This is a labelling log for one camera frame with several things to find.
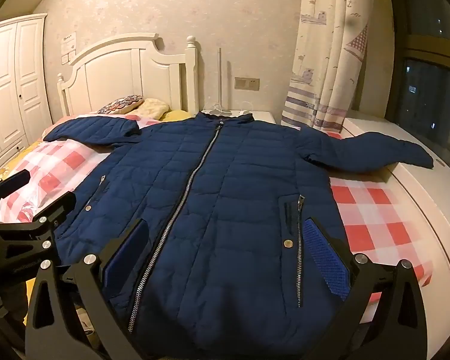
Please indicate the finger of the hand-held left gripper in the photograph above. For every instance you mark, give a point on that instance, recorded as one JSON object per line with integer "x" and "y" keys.
{"x": 15, "y": 182}
{"x": 62, "y": 203}

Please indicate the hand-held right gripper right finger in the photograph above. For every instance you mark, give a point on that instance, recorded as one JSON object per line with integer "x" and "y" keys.
{"x": 327, "y": 260}

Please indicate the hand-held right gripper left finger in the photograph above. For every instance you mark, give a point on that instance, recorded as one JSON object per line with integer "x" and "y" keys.
{"x": 124, "y": 257}

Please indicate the navy blue puffer jacket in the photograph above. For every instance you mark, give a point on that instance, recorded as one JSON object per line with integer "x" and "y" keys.
{"x": 228, "y": 213}

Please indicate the yellow floral bedsheet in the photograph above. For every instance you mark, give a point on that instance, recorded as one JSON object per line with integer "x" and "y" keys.
{"x": 18, "y": 153}

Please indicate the red white checked plastic sheet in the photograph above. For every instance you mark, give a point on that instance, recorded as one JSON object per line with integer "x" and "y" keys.
{"x": 371, "y": 217}

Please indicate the white wardrobe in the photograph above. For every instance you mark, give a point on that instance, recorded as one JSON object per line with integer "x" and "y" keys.
{"x": 7, "y": 82}

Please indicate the patterned round pillow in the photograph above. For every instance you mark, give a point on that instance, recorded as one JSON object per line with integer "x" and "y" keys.
{"x": 120, "y": 104}

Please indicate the beige pillow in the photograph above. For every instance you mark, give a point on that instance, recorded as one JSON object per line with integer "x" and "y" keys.
{"x": 153, "y": 108}

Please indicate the white wooden bed headboard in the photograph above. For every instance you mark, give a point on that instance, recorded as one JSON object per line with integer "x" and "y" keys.
{"x": 116, "y": 75}

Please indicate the yellow pillow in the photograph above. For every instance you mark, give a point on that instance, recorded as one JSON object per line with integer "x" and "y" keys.
{"x": 177, "y": 115}

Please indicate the white bedside table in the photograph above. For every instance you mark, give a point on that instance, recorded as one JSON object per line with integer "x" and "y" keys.
{"x": 260, "y": 116}

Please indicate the dark window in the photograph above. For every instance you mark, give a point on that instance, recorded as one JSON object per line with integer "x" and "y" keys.
{"x": 427, "y": 90}

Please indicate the white pole stand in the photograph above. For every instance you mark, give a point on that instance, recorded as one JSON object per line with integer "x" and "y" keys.
{"x": 220, "y": 78}

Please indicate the cream sailboat print curtain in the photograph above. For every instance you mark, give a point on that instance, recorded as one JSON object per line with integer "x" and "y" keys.
{"x": 330, "y": 45}

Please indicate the gold wall socket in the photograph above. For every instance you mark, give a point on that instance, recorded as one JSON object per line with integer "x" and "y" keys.
{"x": 247, "y": 84}

